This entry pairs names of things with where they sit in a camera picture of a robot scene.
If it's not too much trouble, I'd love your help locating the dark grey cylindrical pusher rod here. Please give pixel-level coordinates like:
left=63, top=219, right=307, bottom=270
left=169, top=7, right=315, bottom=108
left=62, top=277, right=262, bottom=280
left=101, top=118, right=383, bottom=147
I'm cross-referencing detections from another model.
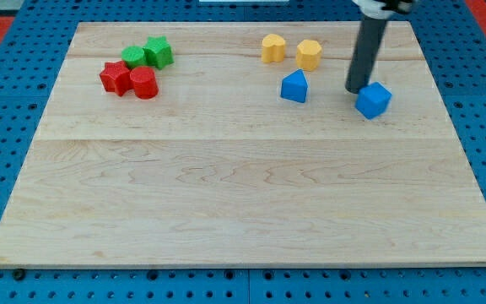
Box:
left=345, top=15, right=388, bottom=94

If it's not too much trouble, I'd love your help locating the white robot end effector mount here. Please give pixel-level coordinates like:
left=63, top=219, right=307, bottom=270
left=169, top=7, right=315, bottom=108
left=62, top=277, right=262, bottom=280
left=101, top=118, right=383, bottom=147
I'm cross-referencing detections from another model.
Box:
left=352, top=0, right=415, bottom=19

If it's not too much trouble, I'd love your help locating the blue triangle block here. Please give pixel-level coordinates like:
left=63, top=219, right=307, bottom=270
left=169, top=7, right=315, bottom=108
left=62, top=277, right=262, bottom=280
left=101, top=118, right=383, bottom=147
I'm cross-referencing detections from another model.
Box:
left=280, top=69, right=308, bottom=103

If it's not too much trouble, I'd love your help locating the blue cube block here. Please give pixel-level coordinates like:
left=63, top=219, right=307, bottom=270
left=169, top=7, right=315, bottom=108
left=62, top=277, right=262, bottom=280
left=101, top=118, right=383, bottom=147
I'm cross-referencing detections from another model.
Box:
left=355, top=82, right=392, bottom=120

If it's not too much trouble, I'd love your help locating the yellow hexagon block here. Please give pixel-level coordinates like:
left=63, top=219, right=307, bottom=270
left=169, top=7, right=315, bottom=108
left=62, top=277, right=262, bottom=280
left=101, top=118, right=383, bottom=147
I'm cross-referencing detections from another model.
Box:
left=295, top=40, right=322, bottom=71

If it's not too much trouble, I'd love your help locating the yellow heart block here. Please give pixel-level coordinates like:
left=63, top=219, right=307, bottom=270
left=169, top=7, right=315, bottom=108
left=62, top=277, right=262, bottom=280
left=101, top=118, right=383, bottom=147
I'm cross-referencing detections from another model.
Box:
left=261, top=34, right=286, bottom=63

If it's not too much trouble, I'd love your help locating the wooden board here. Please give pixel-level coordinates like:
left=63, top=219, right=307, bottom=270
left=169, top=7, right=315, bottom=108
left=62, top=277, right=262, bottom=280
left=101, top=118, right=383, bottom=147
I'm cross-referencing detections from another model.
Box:
left=0, top=21, right=486, bottom=269

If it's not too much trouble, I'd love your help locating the green star block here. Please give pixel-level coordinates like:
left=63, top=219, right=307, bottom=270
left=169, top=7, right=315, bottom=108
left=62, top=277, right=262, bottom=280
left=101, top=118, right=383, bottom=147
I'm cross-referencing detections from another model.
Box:
left=143, top=36, right=174, bottom=69

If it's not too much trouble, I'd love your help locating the red cylinder block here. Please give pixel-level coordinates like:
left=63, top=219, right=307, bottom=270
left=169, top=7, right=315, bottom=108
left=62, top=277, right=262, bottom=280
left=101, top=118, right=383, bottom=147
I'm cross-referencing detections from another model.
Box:
left=130, top=66, right=159, bottom=99

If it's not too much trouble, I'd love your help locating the green cylinder block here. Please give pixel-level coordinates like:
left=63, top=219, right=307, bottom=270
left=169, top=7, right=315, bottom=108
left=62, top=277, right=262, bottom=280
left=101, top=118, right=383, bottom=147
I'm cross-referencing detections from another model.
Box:
left=121, top=46, right=147, bottom=69

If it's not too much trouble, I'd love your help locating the red star block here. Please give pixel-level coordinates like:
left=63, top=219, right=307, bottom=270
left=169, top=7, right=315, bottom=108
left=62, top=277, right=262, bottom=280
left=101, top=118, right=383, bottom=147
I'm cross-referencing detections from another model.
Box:
left=100, top=61, right=132, bottom=96

